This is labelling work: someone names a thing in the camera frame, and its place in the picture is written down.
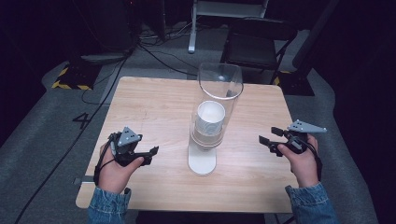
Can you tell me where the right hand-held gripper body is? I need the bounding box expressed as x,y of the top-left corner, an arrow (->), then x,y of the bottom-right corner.
280,119 -> 328,155

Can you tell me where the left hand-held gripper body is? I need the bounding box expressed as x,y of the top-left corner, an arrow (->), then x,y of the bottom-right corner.
107,125 -> 148,167

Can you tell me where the clear tube cup dispenser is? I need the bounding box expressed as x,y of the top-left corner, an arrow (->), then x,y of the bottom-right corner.
187,62 -> 245,176

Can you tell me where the white paper cup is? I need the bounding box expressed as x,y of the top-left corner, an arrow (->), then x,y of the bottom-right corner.
193,100 -> 227,138

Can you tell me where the person's left hand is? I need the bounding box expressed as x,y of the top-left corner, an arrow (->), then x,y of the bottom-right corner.
98,142 -> 146,195

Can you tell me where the person's right hand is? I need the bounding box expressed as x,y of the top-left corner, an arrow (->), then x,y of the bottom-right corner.
276,133 -> 321,189

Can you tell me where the black stand base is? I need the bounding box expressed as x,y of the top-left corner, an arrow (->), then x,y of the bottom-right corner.
273,70 -> 316,97

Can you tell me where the black base with yellow stripes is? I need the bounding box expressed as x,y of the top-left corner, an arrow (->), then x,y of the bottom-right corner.
50,63 -> 95,91

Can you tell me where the black folding chair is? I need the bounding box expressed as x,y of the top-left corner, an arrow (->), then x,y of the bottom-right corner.
219,18 -> 299,86

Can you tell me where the dark slanted stand pole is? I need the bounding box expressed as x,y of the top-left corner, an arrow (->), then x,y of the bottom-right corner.
291,0 -> 341,70

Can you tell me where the white metal stand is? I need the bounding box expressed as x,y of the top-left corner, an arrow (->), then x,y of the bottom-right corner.
187,0 -> 271,55

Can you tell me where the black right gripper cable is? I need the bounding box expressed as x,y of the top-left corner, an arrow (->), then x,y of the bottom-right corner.
299,133 -> 324,182

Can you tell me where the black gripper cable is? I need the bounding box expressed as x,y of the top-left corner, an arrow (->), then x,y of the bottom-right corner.
299,133 -> 324,182
92,133 -> 120,187

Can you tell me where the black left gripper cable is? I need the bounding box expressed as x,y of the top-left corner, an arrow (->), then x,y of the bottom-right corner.
92,133 -> 120,187

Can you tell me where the long black floor cable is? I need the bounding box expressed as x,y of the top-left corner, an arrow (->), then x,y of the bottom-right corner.
13,46 -> 134,224

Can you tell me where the grey table bracket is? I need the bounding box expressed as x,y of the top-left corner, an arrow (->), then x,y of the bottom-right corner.
73,175 -> 95,186

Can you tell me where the thin black floor cable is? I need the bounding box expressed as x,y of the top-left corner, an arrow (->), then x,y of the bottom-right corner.
136,43 -> 200,78

